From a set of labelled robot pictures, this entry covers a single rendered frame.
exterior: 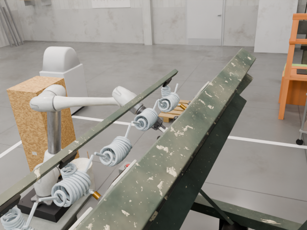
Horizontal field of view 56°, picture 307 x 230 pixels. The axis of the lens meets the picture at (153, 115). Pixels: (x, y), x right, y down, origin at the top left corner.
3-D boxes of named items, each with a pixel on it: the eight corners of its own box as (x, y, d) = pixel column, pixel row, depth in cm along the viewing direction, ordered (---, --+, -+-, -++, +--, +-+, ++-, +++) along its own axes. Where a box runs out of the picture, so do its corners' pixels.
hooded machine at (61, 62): (71, 117, 543) (58, 52, 489) (47, 115, 561) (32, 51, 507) (89, 104, 598) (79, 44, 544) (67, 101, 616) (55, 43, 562)
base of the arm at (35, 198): (26, 204, 217) (24, 198, 215) (45, 185, 236) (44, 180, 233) (46, 210, 211) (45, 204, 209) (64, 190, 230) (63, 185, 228)
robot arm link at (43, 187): (31, 196, 216) (25, 172, 207) (42, 180, 233) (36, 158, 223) (52, 197, 215) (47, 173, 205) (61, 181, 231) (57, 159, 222)
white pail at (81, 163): (81, 179, 375) (75, 148, 355) (101, 183, 365) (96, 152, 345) (66, 195, 349) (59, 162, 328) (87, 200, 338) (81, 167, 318)
